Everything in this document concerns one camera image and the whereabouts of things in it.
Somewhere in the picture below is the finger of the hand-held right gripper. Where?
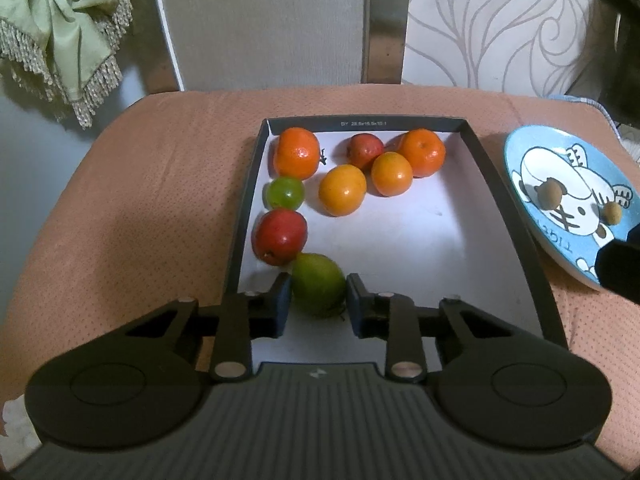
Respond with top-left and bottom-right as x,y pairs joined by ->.
595,225 -> 640,307

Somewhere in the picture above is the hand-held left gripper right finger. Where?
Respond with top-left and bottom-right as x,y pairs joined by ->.
345,272 -> 521,382

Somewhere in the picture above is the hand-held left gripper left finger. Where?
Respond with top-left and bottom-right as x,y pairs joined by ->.
125,272 -> 293,382

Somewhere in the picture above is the green guava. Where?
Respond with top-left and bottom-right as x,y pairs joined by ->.
291,253 -> 347,318

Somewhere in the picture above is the red apple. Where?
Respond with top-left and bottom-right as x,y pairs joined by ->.
255,209 -> 308,267

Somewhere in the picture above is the black shallow cardboard box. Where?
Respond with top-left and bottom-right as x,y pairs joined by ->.
227,116 -> 568,363

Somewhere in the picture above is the small green lime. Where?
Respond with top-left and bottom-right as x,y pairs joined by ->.
265,176 -> 306,211

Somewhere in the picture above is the yellow-orange tangerine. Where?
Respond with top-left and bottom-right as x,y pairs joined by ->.
318,164 -> 367,217

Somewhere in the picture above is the blue cartoon plate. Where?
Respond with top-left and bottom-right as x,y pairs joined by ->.
502,126 -> 640,292

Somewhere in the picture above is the orange tangerine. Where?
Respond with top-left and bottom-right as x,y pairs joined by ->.
397,129 -> 447,178
371,151 -> 414,197

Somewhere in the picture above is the large tangerine with stem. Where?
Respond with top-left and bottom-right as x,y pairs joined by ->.
273,127 -> 328,181

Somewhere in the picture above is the small dark red plum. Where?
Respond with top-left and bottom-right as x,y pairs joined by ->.
347,133 -> 386,170

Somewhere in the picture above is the light blue cloth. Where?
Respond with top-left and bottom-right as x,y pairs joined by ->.
550,94 -> 622,137

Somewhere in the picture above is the green fringed curtain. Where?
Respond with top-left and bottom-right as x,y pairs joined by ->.
0,0 -> 133,128

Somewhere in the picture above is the dark furniture frame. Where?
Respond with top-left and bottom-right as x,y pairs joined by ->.
547,0 -> 640,126

